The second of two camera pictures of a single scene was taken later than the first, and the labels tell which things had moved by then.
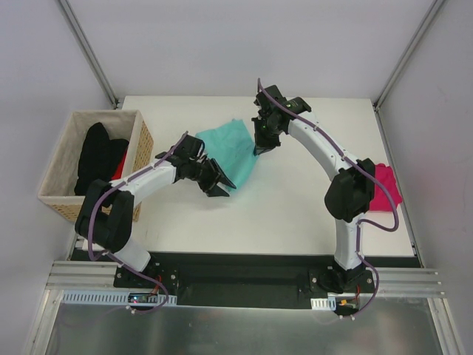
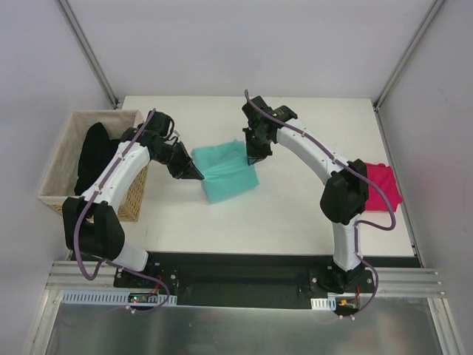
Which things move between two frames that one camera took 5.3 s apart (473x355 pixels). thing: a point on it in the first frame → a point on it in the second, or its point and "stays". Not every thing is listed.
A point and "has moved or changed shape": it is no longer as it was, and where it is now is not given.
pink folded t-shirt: [382, 201] stays
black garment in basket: [98, 157] stays
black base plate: [244, 280] stays
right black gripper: [264, 132] → [256, 146]
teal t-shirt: [231, 149] has moved or changed shape
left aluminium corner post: [89, 52] stays
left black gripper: [207, 177] → [179, 160]
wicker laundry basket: [58, 188] stays
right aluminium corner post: [422, 28] stays
